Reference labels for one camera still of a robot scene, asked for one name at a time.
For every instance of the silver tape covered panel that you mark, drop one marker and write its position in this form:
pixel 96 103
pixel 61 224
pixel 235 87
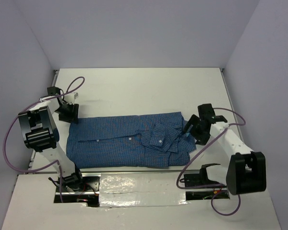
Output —
pixel 140 190

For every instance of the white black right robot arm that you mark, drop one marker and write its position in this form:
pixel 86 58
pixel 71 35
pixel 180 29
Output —
pixel 246 172

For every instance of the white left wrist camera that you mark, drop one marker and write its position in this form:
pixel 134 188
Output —
pixel 71 97

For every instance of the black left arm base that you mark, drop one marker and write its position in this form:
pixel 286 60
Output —
pixel 88 193

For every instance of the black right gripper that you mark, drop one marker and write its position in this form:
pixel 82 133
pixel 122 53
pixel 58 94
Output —
pixel 194 120

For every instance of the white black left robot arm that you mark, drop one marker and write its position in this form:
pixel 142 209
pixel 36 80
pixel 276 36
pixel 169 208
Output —
pixel 41 134

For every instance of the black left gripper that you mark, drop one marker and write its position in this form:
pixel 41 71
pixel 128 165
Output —
pixel 73 116

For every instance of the aluminium table edge rail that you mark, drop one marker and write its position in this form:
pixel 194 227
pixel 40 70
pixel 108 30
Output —
pixel 239 84

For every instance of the blue plaid long sleeve shirt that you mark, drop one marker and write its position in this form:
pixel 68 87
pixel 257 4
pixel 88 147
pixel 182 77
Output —
pixel 155 141

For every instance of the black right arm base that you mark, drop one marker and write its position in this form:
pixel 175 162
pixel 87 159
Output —
pixel 193 179

